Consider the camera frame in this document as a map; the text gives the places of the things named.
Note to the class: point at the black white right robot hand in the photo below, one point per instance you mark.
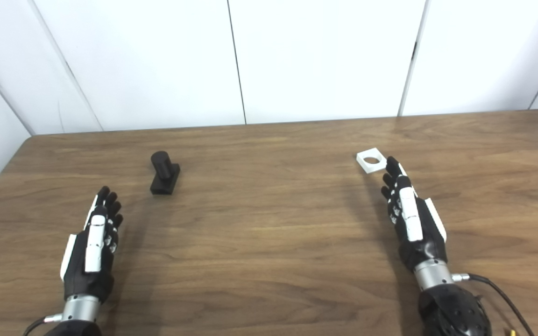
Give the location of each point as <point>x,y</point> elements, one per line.
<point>411,219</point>

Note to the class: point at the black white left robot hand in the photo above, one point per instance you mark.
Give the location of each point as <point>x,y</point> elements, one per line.
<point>92,242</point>

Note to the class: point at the white square piece with hole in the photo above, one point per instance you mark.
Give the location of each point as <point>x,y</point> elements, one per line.
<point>371,161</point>

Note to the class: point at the black peg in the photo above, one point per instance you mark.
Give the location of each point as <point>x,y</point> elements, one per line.
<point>164,175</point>

